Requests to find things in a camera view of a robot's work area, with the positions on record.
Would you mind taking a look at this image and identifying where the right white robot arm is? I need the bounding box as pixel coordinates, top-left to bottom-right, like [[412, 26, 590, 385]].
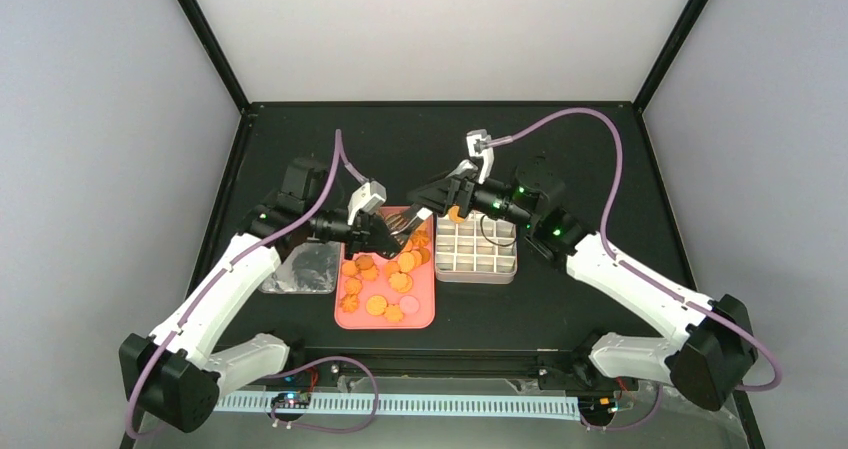
[[408, 158, 759, 412]]

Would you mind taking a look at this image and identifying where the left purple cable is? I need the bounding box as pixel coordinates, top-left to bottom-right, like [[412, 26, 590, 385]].
[[125, 128, 369, 441]]

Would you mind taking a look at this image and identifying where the purple cable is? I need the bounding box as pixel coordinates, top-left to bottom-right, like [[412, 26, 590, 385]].
[[125, 128, 369, 441], [486, 107, 783, 393]]

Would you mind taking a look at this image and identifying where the metal tongs white handle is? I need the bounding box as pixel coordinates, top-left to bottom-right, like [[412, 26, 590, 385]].
[[382, 159, 478, 237]]

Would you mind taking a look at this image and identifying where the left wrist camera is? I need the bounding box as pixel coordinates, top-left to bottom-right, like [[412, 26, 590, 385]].
[[347, 180, 386, 225]]

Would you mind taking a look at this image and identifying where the pink cookie tray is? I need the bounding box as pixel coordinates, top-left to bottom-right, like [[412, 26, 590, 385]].
[[334, 218, 435, 330]]

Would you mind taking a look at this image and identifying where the pink round cookie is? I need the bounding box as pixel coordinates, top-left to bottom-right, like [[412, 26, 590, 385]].
[[398, 295, 421, 315]]

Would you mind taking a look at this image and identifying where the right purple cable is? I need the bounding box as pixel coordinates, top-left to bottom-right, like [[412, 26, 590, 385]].
[[486, 107, 783, 393]]

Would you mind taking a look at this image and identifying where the beige compartment box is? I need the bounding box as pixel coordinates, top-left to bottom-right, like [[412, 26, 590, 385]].
[[434, 211, 518, 285]]

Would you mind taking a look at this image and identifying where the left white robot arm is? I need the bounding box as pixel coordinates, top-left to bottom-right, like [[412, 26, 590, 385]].
[[118, 159, 400, 433]]

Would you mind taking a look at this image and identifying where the round orange cookie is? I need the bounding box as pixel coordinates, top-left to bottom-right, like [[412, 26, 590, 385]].
[[447, 206, 465, 224]]

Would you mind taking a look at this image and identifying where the light blue slotted cable duct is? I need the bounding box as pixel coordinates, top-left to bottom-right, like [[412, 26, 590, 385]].
[[215, 391, 580, 421]]

